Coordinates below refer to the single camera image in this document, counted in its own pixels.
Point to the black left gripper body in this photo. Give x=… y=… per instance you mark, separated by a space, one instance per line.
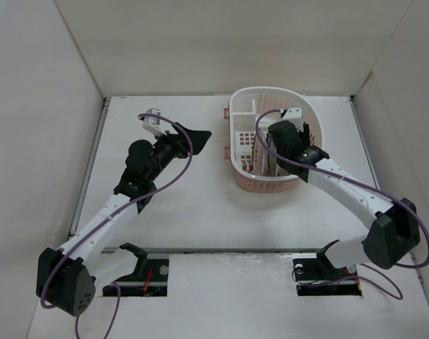
x=168 y=149

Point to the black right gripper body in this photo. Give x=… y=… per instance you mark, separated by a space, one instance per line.
x=300 y=135

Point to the plate with green rim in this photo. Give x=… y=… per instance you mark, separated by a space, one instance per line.
x=272 y=165

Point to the plate with orange sunburst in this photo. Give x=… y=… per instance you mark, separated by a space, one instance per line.
x=258 y=155

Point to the plate with red characters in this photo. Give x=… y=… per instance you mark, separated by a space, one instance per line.
x=281 y=172

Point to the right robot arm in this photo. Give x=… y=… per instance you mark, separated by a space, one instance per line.
x=392 y=227

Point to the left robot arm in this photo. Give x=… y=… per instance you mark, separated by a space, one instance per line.
x=70 y=277

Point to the white plastic dish rack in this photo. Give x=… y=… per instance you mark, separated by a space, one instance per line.
x=245 y=106

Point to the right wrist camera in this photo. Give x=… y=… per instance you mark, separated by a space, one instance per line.
x=295 y=116

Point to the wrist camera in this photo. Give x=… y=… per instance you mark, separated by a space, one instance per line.
x=295 y=116
x=151 y=122

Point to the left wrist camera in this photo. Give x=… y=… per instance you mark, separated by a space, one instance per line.
x=151 y=122

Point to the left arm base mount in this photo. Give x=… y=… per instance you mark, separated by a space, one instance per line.
x=148 y=278

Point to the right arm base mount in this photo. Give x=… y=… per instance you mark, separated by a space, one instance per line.
x=315 y=276

